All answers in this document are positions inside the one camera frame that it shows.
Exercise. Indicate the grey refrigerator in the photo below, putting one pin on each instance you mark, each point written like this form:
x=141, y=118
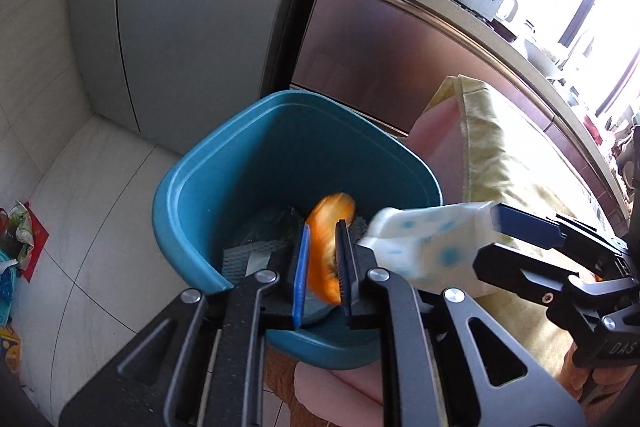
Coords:
x=200, y=7

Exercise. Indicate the orange peel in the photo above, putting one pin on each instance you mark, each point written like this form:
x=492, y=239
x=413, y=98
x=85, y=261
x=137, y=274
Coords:
x=325, y=227

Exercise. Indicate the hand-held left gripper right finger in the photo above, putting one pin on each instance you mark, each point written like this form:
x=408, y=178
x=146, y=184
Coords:
x=344, y=267

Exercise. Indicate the pink and brown plush cloth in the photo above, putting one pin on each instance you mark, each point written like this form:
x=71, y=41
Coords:
x=325, y=387

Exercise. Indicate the glass kettle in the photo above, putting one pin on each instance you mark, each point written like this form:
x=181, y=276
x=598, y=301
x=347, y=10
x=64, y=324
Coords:
x=509, y=8

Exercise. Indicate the person's right hand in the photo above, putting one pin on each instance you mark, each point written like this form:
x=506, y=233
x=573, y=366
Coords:
x=571, y=374

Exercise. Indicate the colourful printed box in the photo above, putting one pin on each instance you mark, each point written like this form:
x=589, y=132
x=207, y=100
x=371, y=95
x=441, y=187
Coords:
x=10, y=349

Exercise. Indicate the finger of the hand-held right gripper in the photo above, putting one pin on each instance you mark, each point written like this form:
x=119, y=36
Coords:
x=525, y=224
x=515, y=269

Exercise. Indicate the white ceramic bowl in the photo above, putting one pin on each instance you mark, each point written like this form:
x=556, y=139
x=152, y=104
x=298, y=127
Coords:
x=541, y=57

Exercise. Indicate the kitchen counter with brown cabinets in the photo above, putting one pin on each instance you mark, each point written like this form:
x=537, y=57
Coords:
x=375, y=47

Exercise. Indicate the pink cushion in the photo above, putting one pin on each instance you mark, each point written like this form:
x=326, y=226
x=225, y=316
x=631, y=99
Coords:
x=440, y=147

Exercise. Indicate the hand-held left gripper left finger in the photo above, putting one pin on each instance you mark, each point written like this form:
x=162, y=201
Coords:
x=302, y=272

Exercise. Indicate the blue trash bin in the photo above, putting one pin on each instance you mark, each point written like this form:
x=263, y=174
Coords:
x=225, y=157

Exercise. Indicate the yellow patterned tablecloth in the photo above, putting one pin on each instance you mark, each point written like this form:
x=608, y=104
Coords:
x=510, y=157

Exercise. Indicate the blue patterned plastic bag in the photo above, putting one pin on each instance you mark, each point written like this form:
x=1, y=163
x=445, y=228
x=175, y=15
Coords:
x=6, y=287

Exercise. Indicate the blue dotted tissue packet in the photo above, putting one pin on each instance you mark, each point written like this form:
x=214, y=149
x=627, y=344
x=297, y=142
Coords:
x=425, y=247

